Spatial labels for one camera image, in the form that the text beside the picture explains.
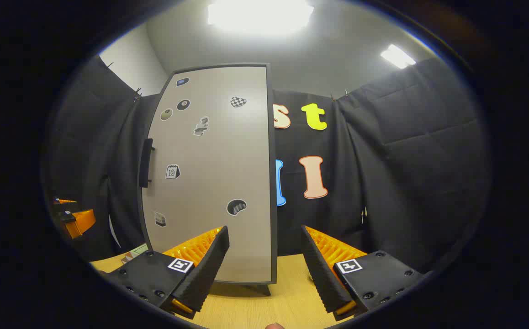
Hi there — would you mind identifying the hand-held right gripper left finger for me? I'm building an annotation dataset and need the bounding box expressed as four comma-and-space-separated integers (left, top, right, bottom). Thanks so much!
107, 225, 230, 319

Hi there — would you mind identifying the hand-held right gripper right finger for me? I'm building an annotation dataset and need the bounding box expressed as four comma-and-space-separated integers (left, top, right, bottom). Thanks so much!
301, 225, 426, 322

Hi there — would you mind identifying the black door handle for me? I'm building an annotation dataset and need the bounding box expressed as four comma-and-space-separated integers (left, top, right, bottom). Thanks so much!
138, 138, 155, 188

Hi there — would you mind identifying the grey cabinet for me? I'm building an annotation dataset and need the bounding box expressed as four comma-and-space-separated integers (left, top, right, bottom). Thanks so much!
138, 63, 279, 296

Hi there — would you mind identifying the green cover book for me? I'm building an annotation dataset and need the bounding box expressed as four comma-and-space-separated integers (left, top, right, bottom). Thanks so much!
127, 244, 149, 260

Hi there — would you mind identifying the black backdrop cloth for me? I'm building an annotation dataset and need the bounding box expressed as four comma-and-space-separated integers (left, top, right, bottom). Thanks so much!
45, 55, 491, 275

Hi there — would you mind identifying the small ceiling light panel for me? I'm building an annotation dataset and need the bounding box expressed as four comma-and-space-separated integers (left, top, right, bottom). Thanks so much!
380, 44, 417, 69

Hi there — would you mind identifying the large ceiling light panel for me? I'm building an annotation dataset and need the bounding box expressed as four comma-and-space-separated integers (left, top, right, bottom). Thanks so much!
207, 0, 314, 37

